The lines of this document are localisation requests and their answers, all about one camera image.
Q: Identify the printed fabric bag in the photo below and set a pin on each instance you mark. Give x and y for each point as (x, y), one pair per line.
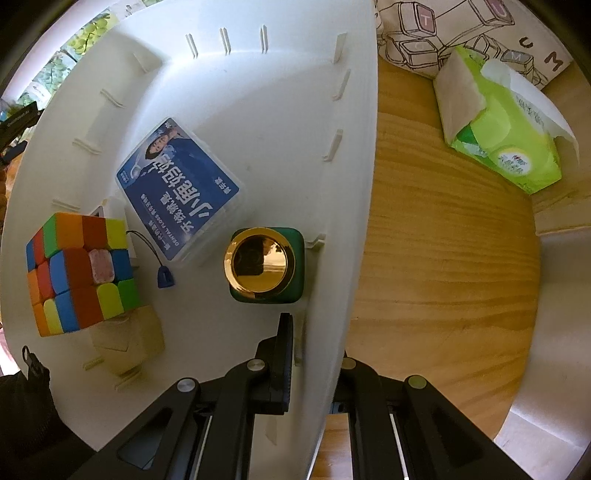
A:
(461, 32)

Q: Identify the white plastic bin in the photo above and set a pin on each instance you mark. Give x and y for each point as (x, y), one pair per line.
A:
(277, 115)

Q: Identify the green tissue pack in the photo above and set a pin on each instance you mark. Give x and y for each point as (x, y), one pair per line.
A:
(503, 138)

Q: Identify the blue label floss box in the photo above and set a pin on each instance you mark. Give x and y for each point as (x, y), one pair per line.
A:
(180, 194)

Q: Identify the colourful puzzle cube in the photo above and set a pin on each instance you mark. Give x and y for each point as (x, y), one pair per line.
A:
(83, 277)

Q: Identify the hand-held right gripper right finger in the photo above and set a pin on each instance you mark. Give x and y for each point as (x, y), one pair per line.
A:
(358, 374)

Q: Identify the white compact camera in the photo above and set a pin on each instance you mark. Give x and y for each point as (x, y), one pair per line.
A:
(111, 210)

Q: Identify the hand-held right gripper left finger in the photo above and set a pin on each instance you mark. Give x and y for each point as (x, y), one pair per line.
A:
(284, 364)

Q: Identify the green bottle with gold cap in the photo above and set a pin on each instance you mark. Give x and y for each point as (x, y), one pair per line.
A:
(261, 263)

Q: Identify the grape printed cardboard sheet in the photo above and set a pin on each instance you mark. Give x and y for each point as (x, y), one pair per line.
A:
(87, 37)

